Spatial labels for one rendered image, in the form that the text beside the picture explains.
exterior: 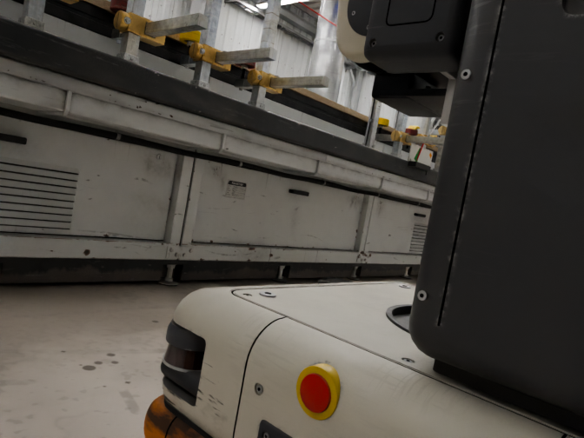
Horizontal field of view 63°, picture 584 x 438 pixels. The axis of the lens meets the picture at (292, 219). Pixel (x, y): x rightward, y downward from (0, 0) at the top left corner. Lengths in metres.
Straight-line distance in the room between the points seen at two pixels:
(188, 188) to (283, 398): 1.38
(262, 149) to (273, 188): 0.42
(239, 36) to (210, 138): 9.69
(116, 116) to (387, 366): 1.14
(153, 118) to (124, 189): 0.33
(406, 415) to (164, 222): 1.49
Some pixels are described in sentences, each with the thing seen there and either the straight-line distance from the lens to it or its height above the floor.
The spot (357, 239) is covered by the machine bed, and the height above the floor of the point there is 0.24.
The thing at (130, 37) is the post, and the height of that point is 0.77.
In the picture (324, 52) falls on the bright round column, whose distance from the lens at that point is 6.97.
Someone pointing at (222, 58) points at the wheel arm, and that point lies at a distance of 1.58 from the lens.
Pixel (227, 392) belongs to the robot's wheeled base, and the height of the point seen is 0.19.
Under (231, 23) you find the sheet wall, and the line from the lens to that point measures 11.14.
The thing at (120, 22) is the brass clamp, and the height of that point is 0.80.
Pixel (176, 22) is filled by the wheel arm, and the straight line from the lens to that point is 1.35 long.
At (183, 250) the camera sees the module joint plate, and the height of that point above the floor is 0.14.
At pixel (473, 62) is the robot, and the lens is 0.48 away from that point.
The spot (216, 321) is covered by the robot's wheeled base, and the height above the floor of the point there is 0.26.
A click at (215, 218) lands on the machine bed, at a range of 1.97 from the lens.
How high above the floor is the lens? 0.43
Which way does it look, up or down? 3 degrees down
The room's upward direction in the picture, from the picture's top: 10 degrees clockwise
